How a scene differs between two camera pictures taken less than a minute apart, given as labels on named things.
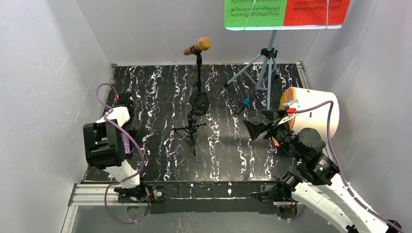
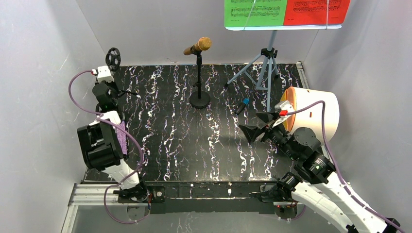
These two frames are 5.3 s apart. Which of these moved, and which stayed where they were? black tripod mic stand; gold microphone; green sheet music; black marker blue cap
Moved: black tripod mic stand
Stayed: black marker blue cap; gold microphone; green sheet music
